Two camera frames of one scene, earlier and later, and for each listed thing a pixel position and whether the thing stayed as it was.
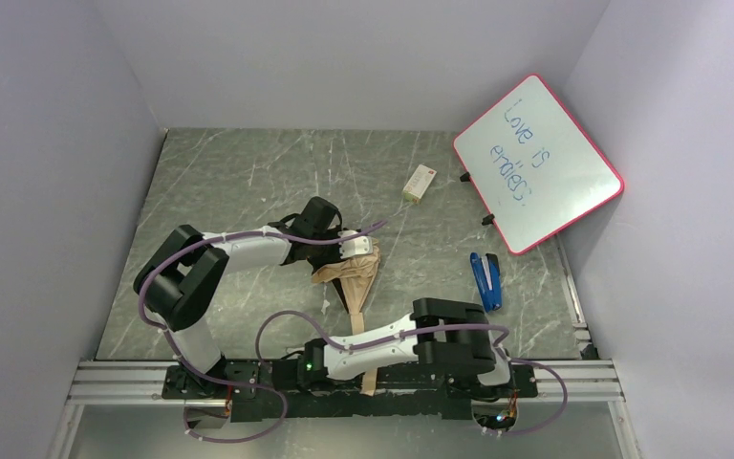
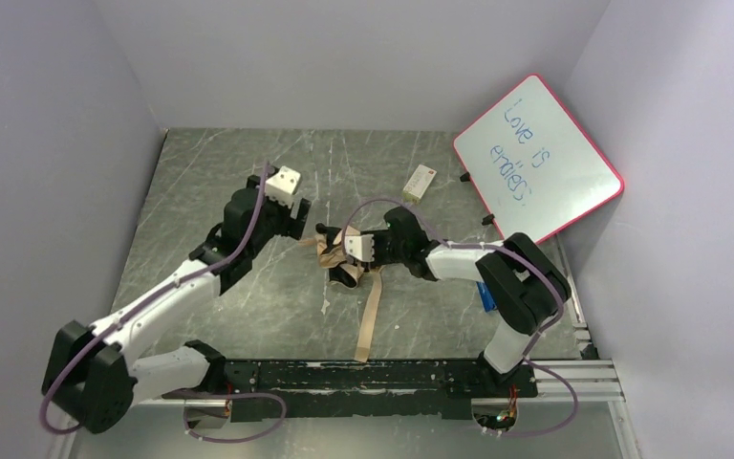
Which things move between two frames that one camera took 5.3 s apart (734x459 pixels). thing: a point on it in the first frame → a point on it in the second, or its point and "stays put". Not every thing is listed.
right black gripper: [288, 369] → [355, 261]
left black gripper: [327, 251] → [297, 219]
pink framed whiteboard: [534, 167] stays put
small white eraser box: [419, 183] stays put
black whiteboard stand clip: [489, 218] stays put
